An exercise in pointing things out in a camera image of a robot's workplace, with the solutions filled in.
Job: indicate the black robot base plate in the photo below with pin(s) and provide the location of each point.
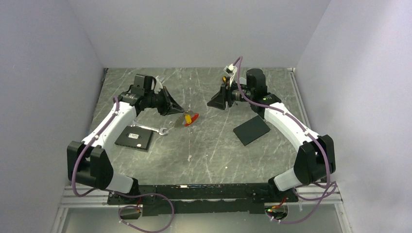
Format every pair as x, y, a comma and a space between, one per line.
205, 198

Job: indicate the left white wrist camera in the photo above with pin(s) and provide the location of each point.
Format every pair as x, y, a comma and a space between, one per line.
159, 80

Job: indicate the aluminium frame rail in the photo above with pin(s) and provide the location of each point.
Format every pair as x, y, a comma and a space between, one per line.
94, 199

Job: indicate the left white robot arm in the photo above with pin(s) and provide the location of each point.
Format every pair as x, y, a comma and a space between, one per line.
88, 161

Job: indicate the black box with label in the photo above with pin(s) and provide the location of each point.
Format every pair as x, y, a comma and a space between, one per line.
135, 137

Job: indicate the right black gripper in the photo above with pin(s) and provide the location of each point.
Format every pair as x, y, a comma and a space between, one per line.
218, 100

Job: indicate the black flat rectangular pad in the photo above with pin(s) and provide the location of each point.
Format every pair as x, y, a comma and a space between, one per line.
251, 130

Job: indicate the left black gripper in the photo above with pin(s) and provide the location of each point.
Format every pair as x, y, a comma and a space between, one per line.
170, 106

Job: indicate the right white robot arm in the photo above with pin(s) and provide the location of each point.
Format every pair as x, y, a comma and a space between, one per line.
315, 153

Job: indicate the silver open-end wrench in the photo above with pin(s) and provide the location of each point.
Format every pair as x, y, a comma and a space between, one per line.
160, 131

